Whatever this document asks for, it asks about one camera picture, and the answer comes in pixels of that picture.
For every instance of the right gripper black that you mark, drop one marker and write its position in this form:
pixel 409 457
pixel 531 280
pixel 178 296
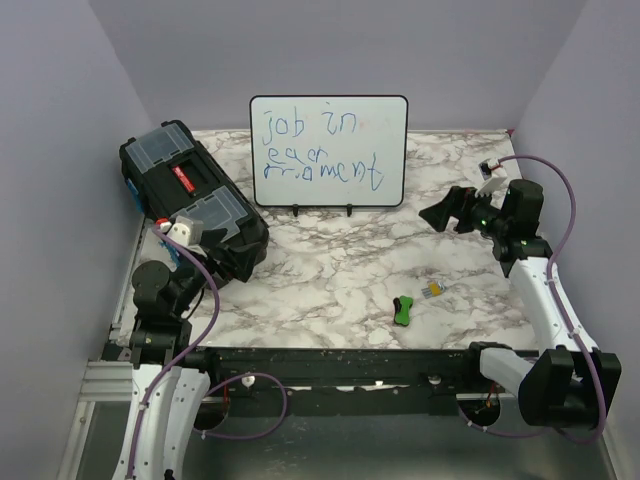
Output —
pixel 451 206

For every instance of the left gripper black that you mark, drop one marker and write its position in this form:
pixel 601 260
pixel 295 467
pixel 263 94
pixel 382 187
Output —
pixel 241 257

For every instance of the green black whiteboard eraser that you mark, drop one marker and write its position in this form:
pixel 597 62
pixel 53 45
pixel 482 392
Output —
pixel 402 307

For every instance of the white whiteboard black frame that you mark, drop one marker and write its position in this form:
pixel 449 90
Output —
pixel 329 151

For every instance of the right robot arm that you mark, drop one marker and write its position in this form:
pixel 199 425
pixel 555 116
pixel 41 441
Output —
pixel 572 383

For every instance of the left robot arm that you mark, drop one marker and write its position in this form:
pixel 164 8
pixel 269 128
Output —
pixel 170 375

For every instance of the yellow grey small connector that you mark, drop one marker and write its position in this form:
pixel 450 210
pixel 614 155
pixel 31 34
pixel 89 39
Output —
pixel 433 289

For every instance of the black plastic toolbox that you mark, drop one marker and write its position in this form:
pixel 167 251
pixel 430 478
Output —
pixel 171 173

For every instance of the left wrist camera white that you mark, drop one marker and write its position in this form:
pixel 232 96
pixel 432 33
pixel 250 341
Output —
pixel 183 230

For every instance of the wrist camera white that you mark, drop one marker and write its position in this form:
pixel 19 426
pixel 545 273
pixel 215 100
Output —
pixel 493 175
pixel 183 230

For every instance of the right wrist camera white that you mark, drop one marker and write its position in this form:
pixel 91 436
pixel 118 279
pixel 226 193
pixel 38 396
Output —
pixel 493 175

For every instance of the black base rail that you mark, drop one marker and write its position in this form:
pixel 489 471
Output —
pixel 347 382

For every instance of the aluminium extrusion frame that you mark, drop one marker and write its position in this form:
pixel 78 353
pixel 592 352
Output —
pixel 103 381

